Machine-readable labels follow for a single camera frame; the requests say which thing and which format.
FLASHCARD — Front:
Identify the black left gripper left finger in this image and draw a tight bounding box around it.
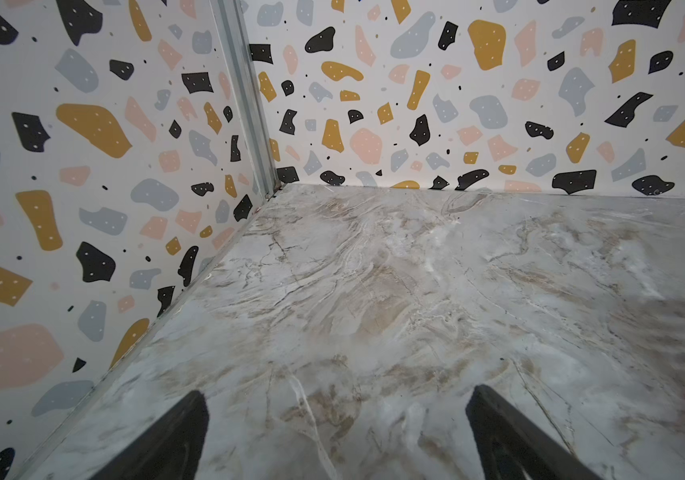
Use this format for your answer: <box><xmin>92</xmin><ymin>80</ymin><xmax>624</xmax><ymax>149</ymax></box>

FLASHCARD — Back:
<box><xmin>92</xmin><ymin>390</ymin><xmax>210</xmax><ymax>480</ymax></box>

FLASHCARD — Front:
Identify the left corner aluminium post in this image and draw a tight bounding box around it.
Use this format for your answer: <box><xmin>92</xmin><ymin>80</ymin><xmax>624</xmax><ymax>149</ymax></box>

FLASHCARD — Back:
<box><xmin>210</xmin><ymin>0</ymin><xmax>282</xmax><ymax>200</ymax></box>

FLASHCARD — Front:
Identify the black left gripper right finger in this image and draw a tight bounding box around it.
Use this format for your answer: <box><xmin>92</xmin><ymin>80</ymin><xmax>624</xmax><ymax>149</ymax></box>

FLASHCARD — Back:
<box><xmin>465</xmin><ymin>385</ymin><xmax>598</xmax><ymax>480</ymax></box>

